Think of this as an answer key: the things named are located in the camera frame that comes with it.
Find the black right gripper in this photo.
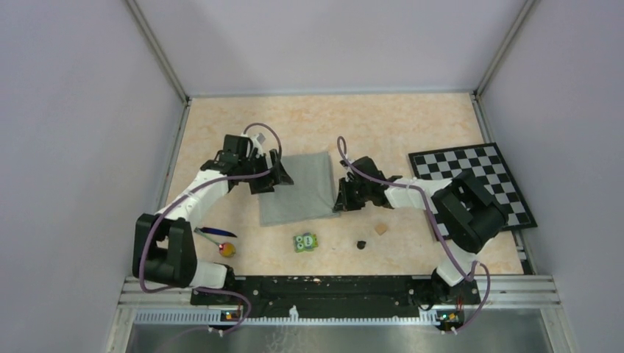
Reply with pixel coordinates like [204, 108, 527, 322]
[334, 177, 371, 213]

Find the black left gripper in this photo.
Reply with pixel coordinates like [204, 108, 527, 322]
[238, 148, 293, 193]

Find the grey-green cloth napkin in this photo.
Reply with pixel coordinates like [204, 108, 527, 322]
[259, 151, 338, 227]

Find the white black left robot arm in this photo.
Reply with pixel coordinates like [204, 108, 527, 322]
[132, 134, 294, 304]

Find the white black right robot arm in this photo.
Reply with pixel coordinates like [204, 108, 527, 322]
[249, 153, 509, 303]

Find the small tan wooden block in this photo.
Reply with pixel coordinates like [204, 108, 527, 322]
[375, 223, 389, 235]

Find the green owl toy block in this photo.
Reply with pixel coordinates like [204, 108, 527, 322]
[293, 232, 319, 253]

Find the blue pen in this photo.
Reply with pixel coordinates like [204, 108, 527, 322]
[194, 227, 237, 238]

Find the red yellow ball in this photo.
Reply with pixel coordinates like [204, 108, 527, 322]
[219, 242, 236, 258]

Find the black white checkerboard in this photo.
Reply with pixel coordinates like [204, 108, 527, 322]
[408, 143, 537, 231]

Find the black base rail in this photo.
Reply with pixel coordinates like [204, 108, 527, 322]
[190, 275, 481, 318]

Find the aluminium frame rail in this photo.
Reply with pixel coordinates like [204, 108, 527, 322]
[118, 275, 560, 327]

